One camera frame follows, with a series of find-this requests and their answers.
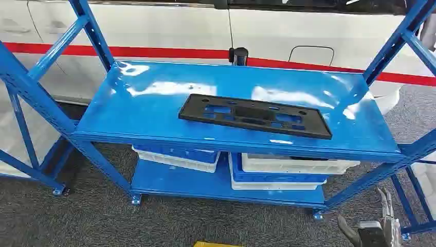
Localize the red barrier belt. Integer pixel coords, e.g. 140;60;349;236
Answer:
3;42;230;61
247;57;436;87

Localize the black plastic perforated plate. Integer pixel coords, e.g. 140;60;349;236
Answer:
178;94;333;140

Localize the yellow floor tape square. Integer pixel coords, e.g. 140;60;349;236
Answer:
193;241;243;247

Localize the blue plastic crate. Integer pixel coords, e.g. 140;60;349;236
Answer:
228;152;329;184
133;144;221;165

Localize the white car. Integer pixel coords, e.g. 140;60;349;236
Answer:
0;0;436;178

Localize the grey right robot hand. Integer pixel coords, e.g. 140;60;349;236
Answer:
337;186;405;247

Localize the blue metal shelf rack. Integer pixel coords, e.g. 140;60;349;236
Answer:
0;0;436;221
0;81;74;197
390;150;436;242

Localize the black barrier post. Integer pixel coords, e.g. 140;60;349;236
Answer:
228;47;249;66

